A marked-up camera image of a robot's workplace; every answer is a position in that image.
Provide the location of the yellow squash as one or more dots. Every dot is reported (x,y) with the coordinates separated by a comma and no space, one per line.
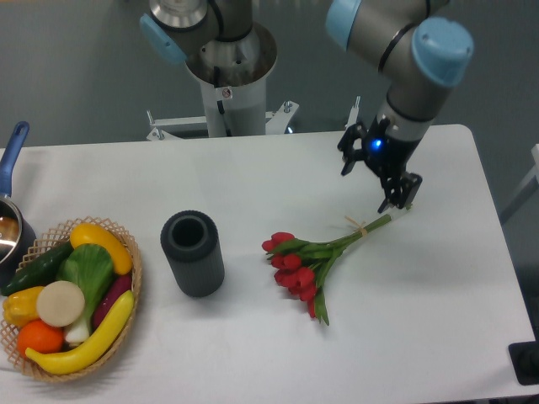
(89,233)

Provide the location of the yellow bell pepper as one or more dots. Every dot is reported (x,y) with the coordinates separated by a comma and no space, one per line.
(20,308)

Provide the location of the purple sweet potato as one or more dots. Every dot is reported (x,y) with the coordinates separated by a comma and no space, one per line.
(117,288)

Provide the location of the dark grey ribbed vase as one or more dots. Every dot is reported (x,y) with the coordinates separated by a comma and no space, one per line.
(190,242)

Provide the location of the white furniture piece at right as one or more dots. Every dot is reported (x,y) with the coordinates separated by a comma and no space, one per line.
(523,191)

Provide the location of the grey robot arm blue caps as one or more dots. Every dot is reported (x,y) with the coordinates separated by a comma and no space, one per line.
(424,57)

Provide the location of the orange fruit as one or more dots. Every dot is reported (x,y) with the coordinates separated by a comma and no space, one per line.
(41,337)

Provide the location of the woven wicker basket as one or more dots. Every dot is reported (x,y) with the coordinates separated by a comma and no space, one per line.
(53,237)

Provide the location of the green cucumber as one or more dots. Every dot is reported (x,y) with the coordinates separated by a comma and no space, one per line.
(40,271)

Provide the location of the black device at table edge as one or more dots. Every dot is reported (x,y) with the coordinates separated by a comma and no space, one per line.
(524,358)

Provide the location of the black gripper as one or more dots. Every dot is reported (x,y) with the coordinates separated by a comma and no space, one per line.
(386,157)

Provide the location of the green bok choy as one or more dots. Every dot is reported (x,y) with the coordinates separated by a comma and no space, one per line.
(90,267)

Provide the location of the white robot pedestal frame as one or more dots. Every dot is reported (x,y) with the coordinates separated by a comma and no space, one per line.
(229,112)

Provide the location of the saucepan with blue handle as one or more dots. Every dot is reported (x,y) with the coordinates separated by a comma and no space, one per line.
(17,235)

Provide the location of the red tulip bouquet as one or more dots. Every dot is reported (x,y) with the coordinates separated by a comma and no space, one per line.
(302,267)

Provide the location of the yellow banana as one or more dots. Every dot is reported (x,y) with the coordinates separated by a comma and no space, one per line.
(86,354)

